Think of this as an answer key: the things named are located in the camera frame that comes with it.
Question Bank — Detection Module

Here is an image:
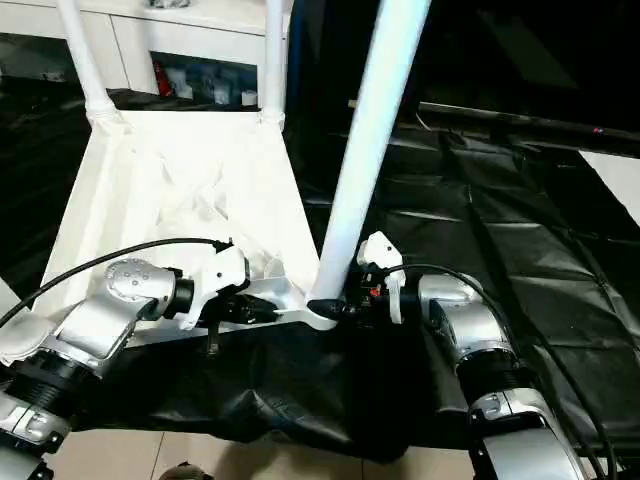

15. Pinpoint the long black bar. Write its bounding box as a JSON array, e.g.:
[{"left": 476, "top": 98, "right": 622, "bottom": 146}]
[{"left": 414, "top": 100, "right": 640, "bottom": 139}]

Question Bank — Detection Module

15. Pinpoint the white cabinet with glass doors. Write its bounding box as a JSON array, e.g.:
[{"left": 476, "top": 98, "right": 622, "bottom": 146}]
[{"left": 0, "top": 0, "right": 294, "bottom": 109}]

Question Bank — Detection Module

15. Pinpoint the white plastic table top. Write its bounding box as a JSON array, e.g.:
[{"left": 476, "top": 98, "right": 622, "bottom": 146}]
[{"left": 0, "top": 105, "right": 343, "bottom": 367}]

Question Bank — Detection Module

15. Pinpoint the black left camera cable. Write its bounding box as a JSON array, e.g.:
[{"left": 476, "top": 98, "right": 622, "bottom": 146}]
[{"left": 0, "top": 237, "right": 234, "bottom": 329}]

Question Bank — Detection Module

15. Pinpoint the black plastic mat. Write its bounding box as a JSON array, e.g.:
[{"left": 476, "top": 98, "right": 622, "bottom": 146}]
[{"left": 0, "top": 82, "right": 640, "bottom": 463}]

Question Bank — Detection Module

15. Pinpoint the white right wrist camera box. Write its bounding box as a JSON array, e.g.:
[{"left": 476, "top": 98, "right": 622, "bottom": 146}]
[{"left": 356, "top": 231, "right": 407, "bottom": 327}]

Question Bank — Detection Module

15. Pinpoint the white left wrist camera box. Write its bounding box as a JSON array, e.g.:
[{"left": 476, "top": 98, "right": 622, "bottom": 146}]
[{"left": 187, "top": 242, "right": 252, "bottom": 327}]

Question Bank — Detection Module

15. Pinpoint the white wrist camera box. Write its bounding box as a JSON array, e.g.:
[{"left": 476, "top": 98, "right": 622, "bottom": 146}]
[
  {"left": 187, "top": 242, "right": 252, "bottom": 327},
  {"left": 356, "top": 231, "right": 407, "bottom": 327}
]

